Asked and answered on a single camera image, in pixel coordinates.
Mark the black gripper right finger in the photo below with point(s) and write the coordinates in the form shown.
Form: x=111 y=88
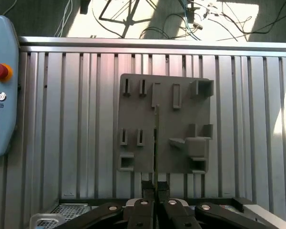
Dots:
x=176 y=214

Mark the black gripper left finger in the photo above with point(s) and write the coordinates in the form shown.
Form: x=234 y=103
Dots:
x=140 y=214

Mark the black open PC case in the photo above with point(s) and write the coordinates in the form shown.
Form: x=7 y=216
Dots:
x=69 y=211

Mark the grey parts rack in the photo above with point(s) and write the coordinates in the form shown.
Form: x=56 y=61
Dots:
x=138 y=114

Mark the pale blue teach pendant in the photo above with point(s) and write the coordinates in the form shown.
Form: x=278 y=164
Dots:
x=2 y=119

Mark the black metal stand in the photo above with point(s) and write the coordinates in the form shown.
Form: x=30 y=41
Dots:
x=129 y=19

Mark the small black floor object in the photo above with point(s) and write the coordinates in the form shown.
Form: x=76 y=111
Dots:
x=85 y=6

